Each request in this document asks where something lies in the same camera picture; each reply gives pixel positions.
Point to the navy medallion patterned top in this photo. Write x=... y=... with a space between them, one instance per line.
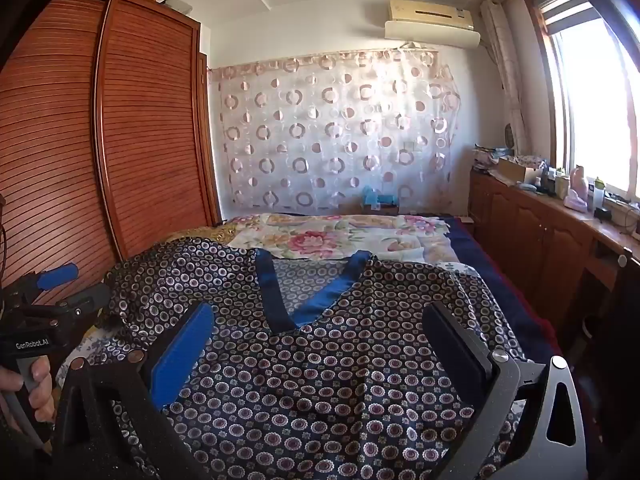
x=325 y=385

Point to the cream wall air conditioner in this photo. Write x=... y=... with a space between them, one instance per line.
x=430 y=22

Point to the wooden framed window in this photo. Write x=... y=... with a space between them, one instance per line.
x=590 y=100

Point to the cardboard box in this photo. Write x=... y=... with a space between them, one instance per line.
x=515 y=170

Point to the sheer circle patterned curtain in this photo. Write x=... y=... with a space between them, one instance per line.
x=325 y=135

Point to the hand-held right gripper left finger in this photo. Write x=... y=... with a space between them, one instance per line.
x=182 y=355

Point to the navy blue blanket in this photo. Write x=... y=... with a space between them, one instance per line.
x=505 y=290

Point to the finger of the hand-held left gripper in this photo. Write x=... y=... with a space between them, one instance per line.
x=85 y=302
x=57 y=276

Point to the white tied window curtain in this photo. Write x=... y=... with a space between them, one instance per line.
x=505 y=70

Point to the green capped water bottle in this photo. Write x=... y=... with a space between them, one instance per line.
x=598 y=197

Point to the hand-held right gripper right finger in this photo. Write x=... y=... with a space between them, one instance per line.
x=450 y=342

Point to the wooden sideboard cabinet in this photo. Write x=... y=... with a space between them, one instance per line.
x=530 y=230

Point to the wooden slatted wardrobe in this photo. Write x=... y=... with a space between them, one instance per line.
x=150 y=135

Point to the gold patterned folded garment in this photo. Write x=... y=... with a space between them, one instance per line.
x=220 y=234

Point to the person's left hand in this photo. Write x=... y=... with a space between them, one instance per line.
x=42 y=390

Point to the teal box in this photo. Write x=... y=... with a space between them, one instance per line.
x=377 y=200

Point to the grey box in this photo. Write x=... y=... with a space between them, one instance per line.
x=181 y=6

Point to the pink floral quilt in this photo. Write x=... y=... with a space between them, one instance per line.
x=320 y=240

